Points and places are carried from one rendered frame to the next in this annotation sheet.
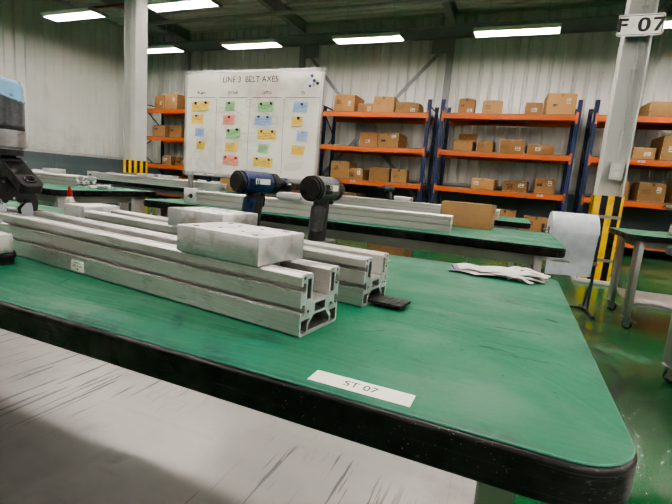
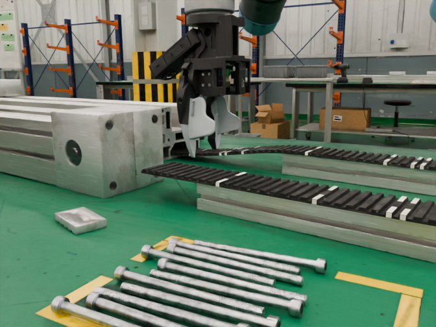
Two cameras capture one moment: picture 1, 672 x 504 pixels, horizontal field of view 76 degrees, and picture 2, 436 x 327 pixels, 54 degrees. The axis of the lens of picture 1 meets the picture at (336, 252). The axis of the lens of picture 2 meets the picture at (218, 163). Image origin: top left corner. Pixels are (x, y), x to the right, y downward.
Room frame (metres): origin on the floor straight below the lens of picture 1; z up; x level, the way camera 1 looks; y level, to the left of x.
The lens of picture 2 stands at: (1.67, 0.87, 0.92)
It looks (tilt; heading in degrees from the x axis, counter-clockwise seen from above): 12 degrees down; 187
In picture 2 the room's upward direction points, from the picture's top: straight up
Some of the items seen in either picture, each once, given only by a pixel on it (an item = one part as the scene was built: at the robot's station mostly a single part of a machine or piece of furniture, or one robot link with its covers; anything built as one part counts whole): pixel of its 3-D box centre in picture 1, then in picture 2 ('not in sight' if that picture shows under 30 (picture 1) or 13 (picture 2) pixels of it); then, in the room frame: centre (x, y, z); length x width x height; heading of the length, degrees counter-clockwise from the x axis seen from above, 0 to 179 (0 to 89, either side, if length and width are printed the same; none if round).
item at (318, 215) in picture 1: (325, 221); not in sight; (1.06, 0.03, 0.89); 0.20 x 0.08 x 0.22; 157
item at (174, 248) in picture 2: not in sight; (230, 263); (1.38, 0.84, 0.78); 0.11 x 0.01 x 0.01; 69
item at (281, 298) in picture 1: (136, 256); (43, 118); (0.78, 0.37, 0.82); 0.80 x 0.10 x 0.09; 61
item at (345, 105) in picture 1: (373, 161); not in sight; (11.05, -0.75, 1.58); 2.83 x 0.98 x 3.15; 68
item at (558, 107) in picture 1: (499, 169); not in sight; (9.92, -3.53, 1.59); 2.83 x 0.98 x 3.17; 68
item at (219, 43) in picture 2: (5, 175); (214, 58); (1.00, 0.78, 0.94); 0.09 x 0.08 x 0.12; 61
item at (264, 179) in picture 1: (263, 211); not in sight; (1.21, 0.21, 0.89); 0.20 x 0.08 x 0.22; 140
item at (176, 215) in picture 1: (213, 225); not in sight; (0.95, 0.28, 0.87); 0.16 x 0.11 x 0.07; 61
